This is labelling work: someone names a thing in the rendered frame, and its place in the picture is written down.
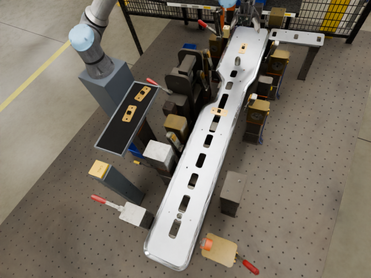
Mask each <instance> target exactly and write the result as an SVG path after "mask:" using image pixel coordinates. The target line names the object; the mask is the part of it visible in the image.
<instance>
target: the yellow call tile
mask: <svg viewBox="0 0 371 278"><path fill-rule="evenodd" d="M108 167H109V164H106V163H104V162H101V161H98V160H96V161H95V162H94V165H93V166H92V168H91V169H90V171H89V174H90V175H94V176H95V177H99V178H102V177H103V175H104V174H105V172H106V170H107V169H108Z"/></svg>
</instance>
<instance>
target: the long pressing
mask: <svg viewBox="0 0 371 278"><path fill-rule="evenodd" d="M269 35H270V31H269V30H268V29H265V28H260V31H259V33H258V32H257V31H255V30H254V27H249V26H238V25H237V26H235V27H234V28H233V30H232V32H231V35H230V37H229V39H228V42H227V44H226V46H225V49H224V51H223V53H222V55H221V58H220V61H219V63H218V65H217V67H216V74H217V76H218V77H219V78H220V80H221V81H222V83H221V86H220V88H219V91H218V93H217V96H216V98H215V99H214V100H213V101H211V102H209V103H207V104H205V105H203V106H202V108H201V110H200V112H199V115H198V117H197V120H196V122H195V124H194V126H193V129H192V131H191V133H190V136H189V139H188V141H187V143H186V145H185V148H184V150H183V153H182V155H181V157H180V159H179V162H178V164H177V167H176V169H175V171H174V173H173V176H172V179H171V181H170V183H169V186H168V188H167V190H166V193H165V195H164V197H163V200H162V202H161V204H160V207H159V209H158V211H157V214H156V216H155V219H154V221H153V223H152V226H151V228H150V230H149V233H148V235H147V237H146V240H145V242H144V246H143V250H144V253H145V255H146V256H147V257H148V258H150V259H152V260H154V261H156V262H158V263H161V264H163V265H165V266H167V267H169V268H171V269H173V270H176V271H182V270H184V269H186V268H187V266H188V265H189V262H190V259H191V257H192V254H193V250H194V247H195V244H196V242H197V239H198V235H199V232H200V229H201V227H202V224H203V221H204V217H205V214H206V211H207V209H208V206H209V202H210V199H211V196H212V194H213V191H214V188H215V184H216V181H217V179H218V176H219V173H220V169H221V166H222V163H223V161H224V158H225V154H226V151H227V148H228V146H229V143H230V139H231V136H232V133H233V130H234V127H235V124H236V121H237V118H238V115H239V112H240V109H241V106H242V103H243V100H244V97H245V94H246V91H247V88H248V86H249V85H250V84H251V83H252V82H254V81H255V79H256V77H257V73H258V70H259V67H260V64H261V61H262V58H263V55H264V51H265V49H266V46H267V42H268V39H269ZM242 43H246V44H248V46H247V49H246V52H245V54H241V53H239V49H240V46H241V44H242ZM237 56H240V58H241V63H240V65H239V66H235V58H236V57H237ZM232 71H237V74H236V77H230V75H231V72H232ZM239 81H241V82H239ZM228 82H232V83H233V85H232V87H231V89H230V90H227V89H225V88H226V85H227V83H228ZM223 94H227V95H228V98H227V101H226V104H225V106H224V110H228V113H227V116H221V117H220V120H219V123H218V125H217V128H216V130H215V132H214V133H213V132H210V131H209V129H210V127H211V124H212V121H213V119H214V116H215V115H216V114H211V113H210V111H211V109H212V107H215V108H218V106H219V104H220V100H221V98H222V95H223ZM202 129H203V130H202ZM220 134H222V135H220ZM207 135H212V136H213V139H212V141H211V144H210V147H209V148H205V147H203V145H204V142H205V139H206V137H207ZM201 153H204V154H206V157H205V160H204V163H203V166H202V167H201V168H198V167H196V166H195V165H196V163H197V160H198V158H199V155H200V154H201ZM186 167H188V168H186ZM193 173H195V174H198V175H199V176H198V179H197V182H196V184H195V187H194V189H193V190H192V189H189V188H188V184H189V181H190V178H191V176H192V174H193ZM184 195H187V196H189V197H190V200H189V203H188V206H187V209H186V211H185V213H182V212H179V207H180V205H181V202H182V199H183V196H184ZM169 211H170V213H168V212H169ZM178 213H182V215H183V216H182V218H181V220H180V219H178V218H177V214H178ZM175 219H177V220H179V221H181V225H180V227H179V230H178V233H177V236H176V238H175V239H173V238H171V237H169V233H170V230H171V228H172V225H173V223H174V220H175ZM190 220H191V221H190Z"/></svg>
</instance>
